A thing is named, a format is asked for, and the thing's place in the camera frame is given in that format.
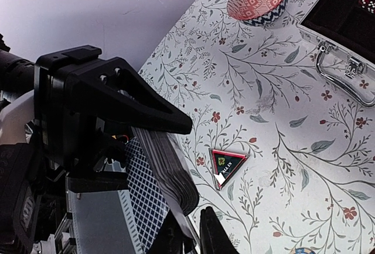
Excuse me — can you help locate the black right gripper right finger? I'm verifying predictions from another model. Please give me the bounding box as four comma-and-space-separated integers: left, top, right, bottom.
199, 207, 238, 254

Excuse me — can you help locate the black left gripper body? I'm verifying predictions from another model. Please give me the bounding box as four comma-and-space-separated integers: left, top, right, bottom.
35, 45, 129, 175

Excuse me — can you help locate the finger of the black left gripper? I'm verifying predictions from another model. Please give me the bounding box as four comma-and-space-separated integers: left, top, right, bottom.
70, 57, 192, 135

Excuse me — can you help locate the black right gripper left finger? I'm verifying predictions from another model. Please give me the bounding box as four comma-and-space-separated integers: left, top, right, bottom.
148, 212, 195, 254

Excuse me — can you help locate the blue playing card deck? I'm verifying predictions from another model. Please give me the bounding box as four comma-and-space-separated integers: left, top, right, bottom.
123, 128, 199, 253

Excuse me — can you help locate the single blue ten chip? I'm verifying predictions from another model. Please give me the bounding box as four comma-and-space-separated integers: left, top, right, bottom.
289, 247, 316, 254

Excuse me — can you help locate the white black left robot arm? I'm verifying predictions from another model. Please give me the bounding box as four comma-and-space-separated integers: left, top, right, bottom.
1, 44, 198, 253

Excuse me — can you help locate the red triangular all-in marker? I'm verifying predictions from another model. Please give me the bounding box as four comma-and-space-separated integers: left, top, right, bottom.
209, 149, 249, 191

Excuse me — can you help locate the floral table cloth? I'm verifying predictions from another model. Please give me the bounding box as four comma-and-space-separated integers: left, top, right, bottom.
140, 0, 374, 253

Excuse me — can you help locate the red patterned bowl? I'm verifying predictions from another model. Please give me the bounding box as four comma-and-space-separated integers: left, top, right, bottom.
226, 0, 288, 26

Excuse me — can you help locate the aluminium poker chip case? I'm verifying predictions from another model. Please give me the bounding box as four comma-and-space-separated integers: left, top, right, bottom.
298, 0, 374, 108

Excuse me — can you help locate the row of red dice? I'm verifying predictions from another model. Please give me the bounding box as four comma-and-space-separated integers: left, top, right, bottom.
358, 0, 375, 14

